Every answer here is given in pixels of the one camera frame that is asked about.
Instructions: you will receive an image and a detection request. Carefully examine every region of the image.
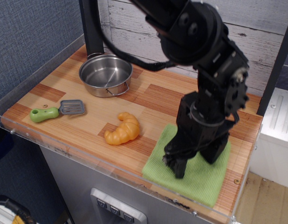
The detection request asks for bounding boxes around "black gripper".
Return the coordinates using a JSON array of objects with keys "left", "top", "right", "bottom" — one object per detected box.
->
[{"left": 163, "top": 92, "right": 235, "bottom": 179}]

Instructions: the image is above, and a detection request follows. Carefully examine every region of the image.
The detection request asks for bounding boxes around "green cloth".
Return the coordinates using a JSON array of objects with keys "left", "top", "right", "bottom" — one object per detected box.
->
[{"left": 142, "top": 124, "right": 231, "bottom": 207}]

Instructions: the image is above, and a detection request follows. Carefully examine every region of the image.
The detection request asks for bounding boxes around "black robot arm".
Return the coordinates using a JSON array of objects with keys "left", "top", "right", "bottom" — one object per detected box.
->
[{"left": 134, "top": 0, "right": 249, "bottom": 178}]

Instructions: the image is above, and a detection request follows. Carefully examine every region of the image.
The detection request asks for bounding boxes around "orange plastic croissant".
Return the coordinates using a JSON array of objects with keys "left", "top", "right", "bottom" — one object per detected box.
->
[{"left": 104, "top": 112, "right": 140, "bottom": 145}]

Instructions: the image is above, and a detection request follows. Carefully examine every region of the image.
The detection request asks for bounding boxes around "silver dispenser button panel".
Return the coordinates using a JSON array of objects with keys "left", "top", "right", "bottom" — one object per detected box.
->
[{"left": 90, "top": 188, "right": 148, "bottom": 224}]

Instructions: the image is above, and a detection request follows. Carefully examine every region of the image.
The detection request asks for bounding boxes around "grey toy fridge cabinet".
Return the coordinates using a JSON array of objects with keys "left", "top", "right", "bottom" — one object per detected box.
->
[{"left": 41, "top": 147, "right": 234, "bottom": 224}]

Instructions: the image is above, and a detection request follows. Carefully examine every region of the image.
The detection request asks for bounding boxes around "stainless steel pot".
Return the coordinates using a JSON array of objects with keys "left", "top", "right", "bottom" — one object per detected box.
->
[{"left": 79, "top": 55, "right": 133, "bottom": 98}]

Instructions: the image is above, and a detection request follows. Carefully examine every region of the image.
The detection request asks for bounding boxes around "yellow object bottom left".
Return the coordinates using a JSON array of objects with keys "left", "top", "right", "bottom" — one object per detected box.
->
[{"left": 12, "top": 215, "right": 25, "bottom": 224}]

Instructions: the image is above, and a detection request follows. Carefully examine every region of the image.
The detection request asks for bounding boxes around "clear acrylic guard rail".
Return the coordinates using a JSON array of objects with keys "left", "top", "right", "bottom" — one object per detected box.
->
[{"left": 0, "top": 109, "right": 262, "bottom": 224}]

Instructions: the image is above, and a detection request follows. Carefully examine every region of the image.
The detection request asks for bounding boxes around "white aluminium frame block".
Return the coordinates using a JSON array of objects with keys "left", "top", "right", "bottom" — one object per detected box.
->
[{"left": 250, "top": 88, "right": 288, "bottom": 187}]

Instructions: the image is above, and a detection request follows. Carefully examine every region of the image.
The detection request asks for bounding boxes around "dark metal right post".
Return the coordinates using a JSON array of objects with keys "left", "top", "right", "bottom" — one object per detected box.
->
[{"left": 256, "top": 0, "right": 288, "bottom": 117}]

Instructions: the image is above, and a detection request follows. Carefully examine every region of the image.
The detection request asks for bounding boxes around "dark metal post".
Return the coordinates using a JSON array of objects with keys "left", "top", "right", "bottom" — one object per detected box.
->
[
  {"left": 256, "top": 0, "right": 288, "bottom": 117},
  {"left": 79, "top": 0, "right": 104, "bottom": 58}
]

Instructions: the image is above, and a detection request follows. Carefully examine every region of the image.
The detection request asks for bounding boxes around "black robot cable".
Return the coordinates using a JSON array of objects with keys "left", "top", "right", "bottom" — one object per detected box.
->
[{"left": 92, "top": 0, "right": 176, "bottom": 73}]

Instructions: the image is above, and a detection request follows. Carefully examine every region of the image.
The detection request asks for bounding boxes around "green handled grey spatula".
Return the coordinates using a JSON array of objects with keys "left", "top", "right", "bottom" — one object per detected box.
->
[{"left": 29, "top": 99, "right": 85, "bottom": 123}]

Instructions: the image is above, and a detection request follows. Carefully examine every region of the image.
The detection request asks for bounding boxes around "dark metal left post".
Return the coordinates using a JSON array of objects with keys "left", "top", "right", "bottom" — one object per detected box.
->
[{"left": 79, "top": 0, "right": 104, "bottom": 58}]

